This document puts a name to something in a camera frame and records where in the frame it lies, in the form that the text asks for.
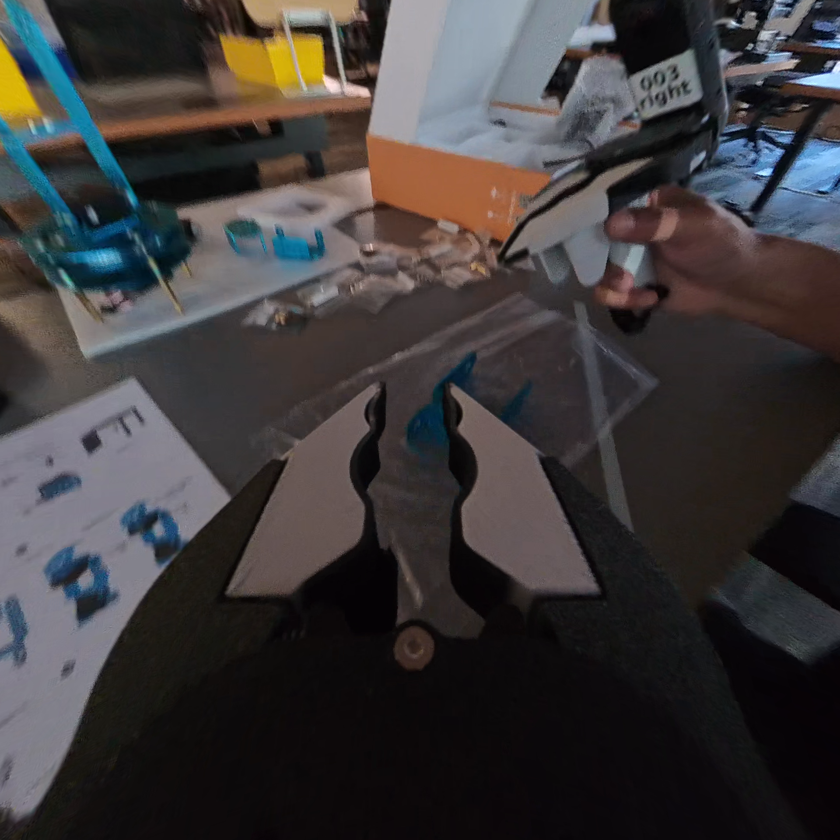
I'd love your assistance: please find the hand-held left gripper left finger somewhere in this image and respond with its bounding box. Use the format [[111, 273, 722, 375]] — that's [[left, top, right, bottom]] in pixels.
[[225, 382, 399, 636]]

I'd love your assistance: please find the teal metal ring bracket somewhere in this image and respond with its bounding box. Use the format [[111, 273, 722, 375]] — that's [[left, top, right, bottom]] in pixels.
[[223, 220, 269, 256]]

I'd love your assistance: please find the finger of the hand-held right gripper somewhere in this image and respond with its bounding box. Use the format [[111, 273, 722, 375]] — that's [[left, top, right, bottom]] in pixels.
[[499, 174, 613, 261], [517, 155, 658, 228]]

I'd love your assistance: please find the large clear plastic bag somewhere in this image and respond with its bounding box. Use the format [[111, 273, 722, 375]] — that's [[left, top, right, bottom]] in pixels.
[[252, 292, 659, 619]]

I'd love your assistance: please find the grey mesh chair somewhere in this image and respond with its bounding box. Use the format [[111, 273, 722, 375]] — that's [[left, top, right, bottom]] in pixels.
[[712, 551, 840, 665]]

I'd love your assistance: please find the person's right hand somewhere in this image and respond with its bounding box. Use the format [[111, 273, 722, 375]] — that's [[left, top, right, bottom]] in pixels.
[[594, 185, 772, 322]]

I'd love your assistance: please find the orange cardboard box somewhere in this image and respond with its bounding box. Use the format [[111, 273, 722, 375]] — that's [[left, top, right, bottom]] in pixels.
[[366, 0, 641, 242]]

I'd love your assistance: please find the teal robot assembly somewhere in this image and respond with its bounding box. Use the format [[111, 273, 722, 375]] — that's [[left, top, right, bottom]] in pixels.
[[0, 0, 198, 324]]

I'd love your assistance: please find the white foam box insert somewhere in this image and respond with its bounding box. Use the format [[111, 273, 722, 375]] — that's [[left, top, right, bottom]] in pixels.
[[420, 108, 592, 173]]

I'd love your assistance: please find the brown wooden background desk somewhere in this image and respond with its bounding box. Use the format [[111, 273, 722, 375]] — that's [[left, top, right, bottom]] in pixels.
[[0, 95, 373, 166]]

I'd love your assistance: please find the yellow box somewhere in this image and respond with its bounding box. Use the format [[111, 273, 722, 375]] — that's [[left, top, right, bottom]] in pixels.
[[0, 39, 45, 132], [220, 33, 327, 99]]

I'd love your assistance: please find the bubble wrap bundle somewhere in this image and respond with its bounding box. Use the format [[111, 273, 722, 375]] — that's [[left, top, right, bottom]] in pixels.
[[561, 56, 635, 142]]

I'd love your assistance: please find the white foam sheet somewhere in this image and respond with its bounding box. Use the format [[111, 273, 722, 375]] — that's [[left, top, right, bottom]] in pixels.
[[59, 171, 376, 358]]

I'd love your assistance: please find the teal metal U bracket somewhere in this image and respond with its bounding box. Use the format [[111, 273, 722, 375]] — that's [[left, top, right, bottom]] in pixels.
[[406, 353, 479, 455]]

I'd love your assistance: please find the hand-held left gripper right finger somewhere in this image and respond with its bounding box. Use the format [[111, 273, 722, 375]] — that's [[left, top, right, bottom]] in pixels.
[[446, 382, 603, 636]]

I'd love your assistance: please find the teal metal bracket block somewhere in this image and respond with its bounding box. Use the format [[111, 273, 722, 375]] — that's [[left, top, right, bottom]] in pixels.
[[272, 225, 327, 262]]

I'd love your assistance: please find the dark grey desk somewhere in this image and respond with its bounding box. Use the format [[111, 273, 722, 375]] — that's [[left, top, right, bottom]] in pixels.
[[0, 167, 840, 657]]

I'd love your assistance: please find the wood-edged background desk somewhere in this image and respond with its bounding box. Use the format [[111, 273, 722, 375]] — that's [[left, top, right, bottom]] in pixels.
[[748, 69, 840, 212]]

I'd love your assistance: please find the white foam block with recess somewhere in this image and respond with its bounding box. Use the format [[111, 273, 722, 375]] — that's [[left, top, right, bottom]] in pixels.
[[238, 185, 342, 228]]

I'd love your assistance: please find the pile of small hardware bags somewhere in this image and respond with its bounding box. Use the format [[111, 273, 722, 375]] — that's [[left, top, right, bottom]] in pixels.
[[243, 223, 526, 330]]

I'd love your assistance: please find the assembly instruction manual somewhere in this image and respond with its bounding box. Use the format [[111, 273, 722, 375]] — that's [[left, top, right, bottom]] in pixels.
[[0, 377, 232, 818]]

